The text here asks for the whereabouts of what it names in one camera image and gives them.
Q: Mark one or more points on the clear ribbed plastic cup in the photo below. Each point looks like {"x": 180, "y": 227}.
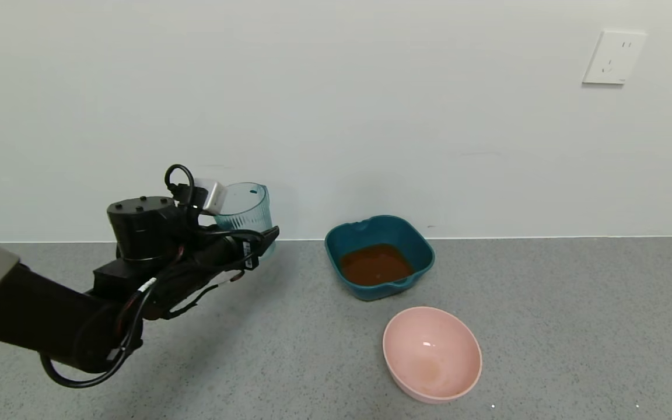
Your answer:
{"x": 248, "y": 210}

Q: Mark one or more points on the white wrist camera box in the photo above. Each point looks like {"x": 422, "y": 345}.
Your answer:
{"x": 212, "y": 195}

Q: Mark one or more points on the teal square plastic basin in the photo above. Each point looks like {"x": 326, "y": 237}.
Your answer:
{"x": 380, "y": 230}

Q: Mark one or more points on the brown liquid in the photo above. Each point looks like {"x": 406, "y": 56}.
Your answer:
{"x": 377, "y": 265}

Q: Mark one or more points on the left robot arm silver black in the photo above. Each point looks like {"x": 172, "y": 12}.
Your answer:
{"x": 21, "y": 315}

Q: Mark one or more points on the white wall socket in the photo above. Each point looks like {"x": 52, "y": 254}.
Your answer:
{"x": 613, "y": 58}

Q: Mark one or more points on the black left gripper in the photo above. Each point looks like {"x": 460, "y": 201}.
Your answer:
{"x": 249, "y": 254}

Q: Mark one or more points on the pink ribbed bowl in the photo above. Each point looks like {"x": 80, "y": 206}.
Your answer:
{"x": 432, "y": 356}

